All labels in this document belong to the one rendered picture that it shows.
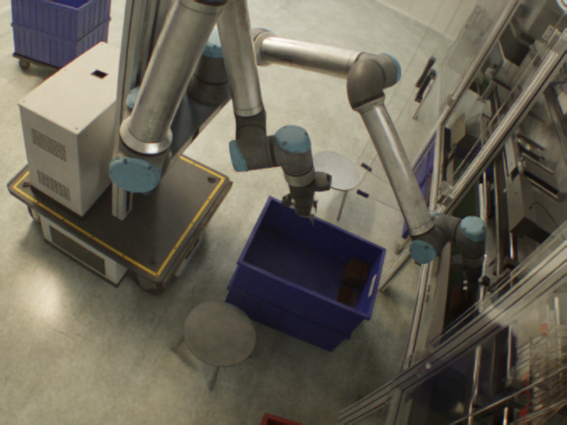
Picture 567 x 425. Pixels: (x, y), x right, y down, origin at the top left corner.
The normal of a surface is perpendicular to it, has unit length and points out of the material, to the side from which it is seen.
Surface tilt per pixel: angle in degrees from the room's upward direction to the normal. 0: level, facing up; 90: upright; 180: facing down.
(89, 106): 0
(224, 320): 0
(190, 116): 0
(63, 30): 90
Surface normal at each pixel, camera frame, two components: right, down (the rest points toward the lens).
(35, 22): -0.29, 0.70
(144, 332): 0.26, -0.60
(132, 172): -0.01, 0.83
